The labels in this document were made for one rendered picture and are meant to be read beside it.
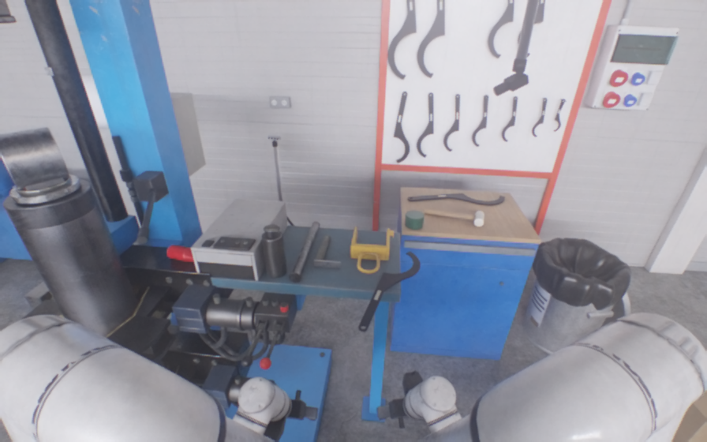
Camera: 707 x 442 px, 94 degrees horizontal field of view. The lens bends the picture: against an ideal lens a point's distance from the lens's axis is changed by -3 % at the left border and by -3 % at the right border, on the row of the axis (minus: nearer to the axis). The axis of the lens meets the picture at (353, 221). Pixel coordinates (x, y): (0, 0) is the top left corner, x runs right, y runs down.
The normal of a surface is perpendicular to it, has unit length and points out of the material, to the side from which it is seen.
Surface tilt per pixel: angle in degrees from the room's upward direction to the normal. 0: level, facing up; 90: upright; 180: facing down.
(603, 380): 9
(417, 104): 90
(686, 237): 90
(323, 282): 0
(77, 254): 90
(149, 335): 0
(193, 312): 90
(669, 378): 39
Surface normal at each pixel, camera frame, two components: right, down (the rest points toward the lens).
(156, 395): 0.67, -0.66
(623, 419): 0.18, -0.24
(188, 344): 0.01, -0.87
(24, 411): -0.33, -0.04
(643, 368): 0.13, -0.70
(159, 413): 0.73, -0.49
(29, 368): -0.17, -0.58
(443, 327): -0.11, 0.50
